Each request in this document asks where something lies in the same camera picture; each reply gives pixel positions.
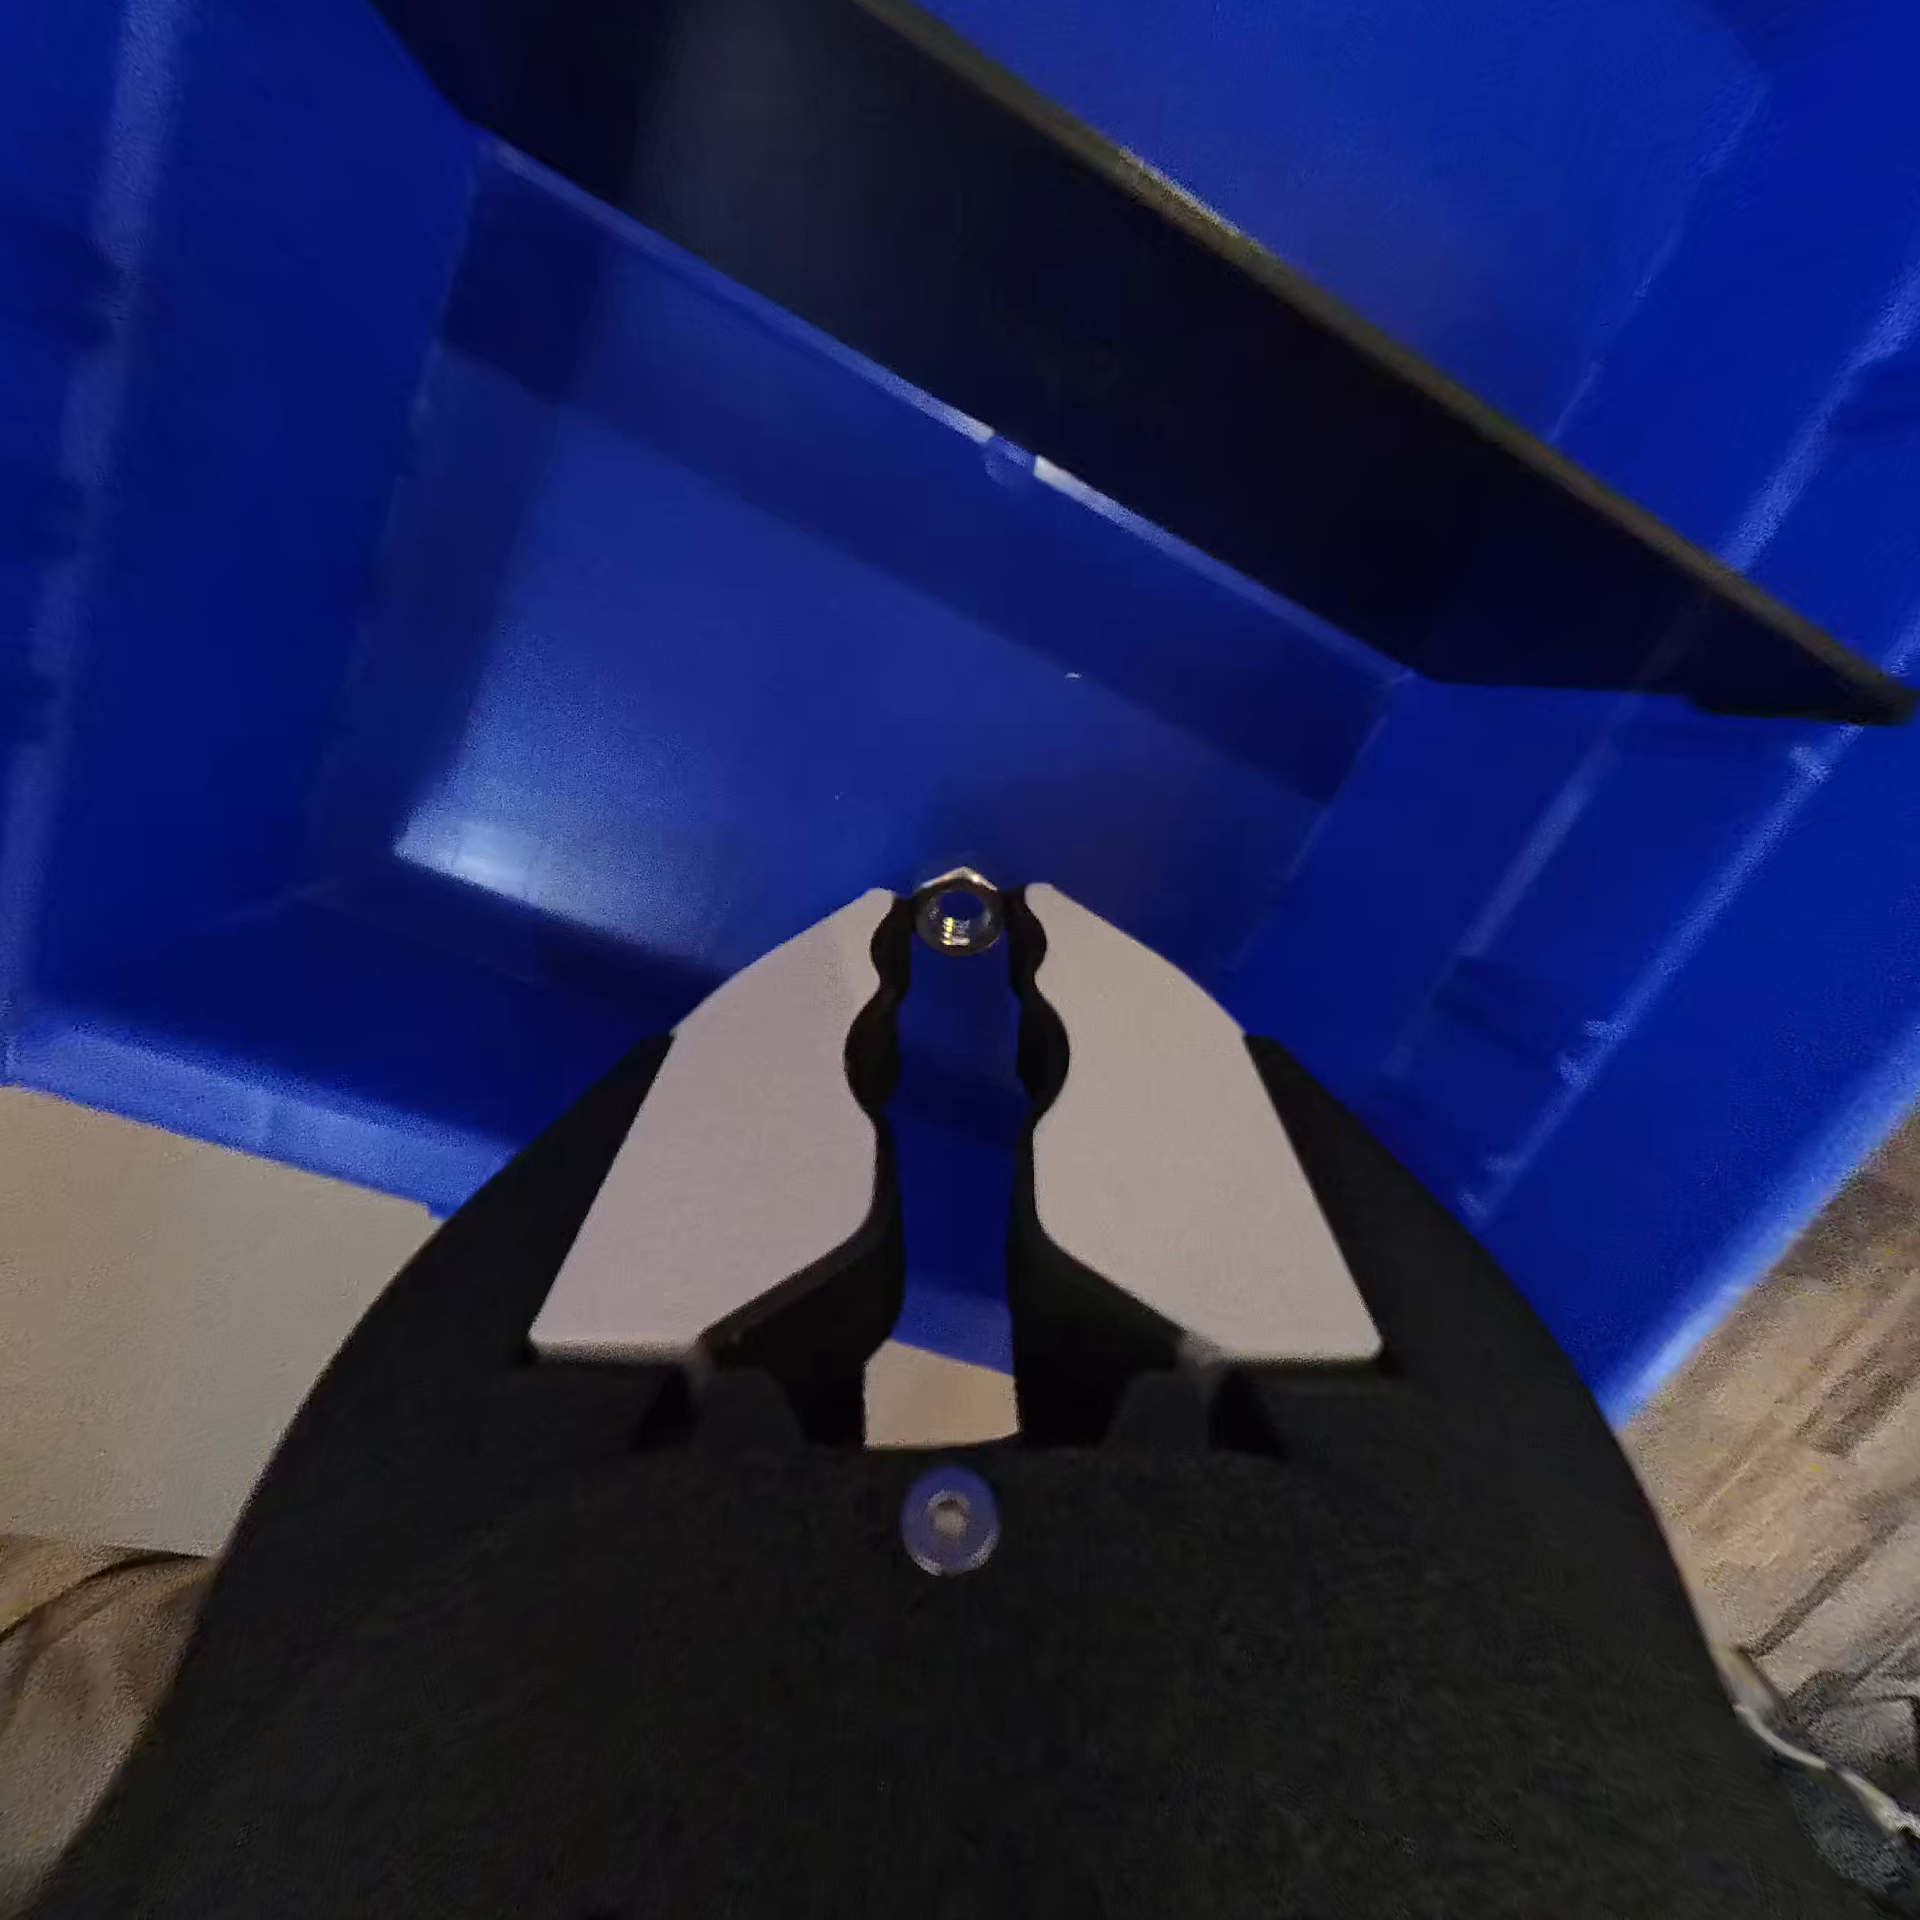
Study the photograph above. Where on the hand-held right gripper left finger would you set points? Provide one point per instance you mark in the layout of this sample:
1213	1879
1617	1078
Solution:
722	1201

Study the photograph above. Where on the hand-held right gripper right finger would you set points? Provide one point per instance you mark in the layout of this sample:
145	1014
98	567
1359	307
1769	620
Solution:
1187	1201

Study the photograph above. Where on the steel hex nut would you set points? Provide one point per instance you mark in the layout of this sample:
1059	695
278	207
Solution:
929	902

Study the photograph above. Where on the blue bin with black divider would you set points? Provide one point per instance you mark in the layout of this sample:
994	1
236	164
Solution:
750	660

